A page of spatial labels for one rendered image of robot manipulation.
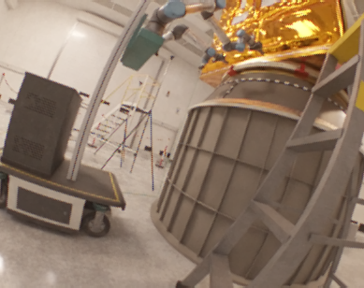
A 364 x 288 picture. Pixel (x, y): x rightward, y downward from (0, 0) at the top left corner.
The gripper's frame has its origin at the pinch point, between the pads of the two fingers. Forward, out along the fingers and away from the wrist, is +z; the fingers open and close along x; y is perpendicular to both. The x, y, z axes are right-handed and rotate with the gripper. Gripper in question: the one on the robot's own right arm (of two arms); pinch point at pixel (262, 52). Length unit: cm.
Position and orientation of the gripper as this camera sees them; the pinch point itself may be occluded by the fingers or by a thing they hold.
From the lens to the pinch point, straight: 181.5
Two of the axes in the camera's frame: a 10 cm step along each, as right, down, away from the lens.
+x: 4.7, 1.3, -8.7
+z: 8.2, 3.0, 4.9
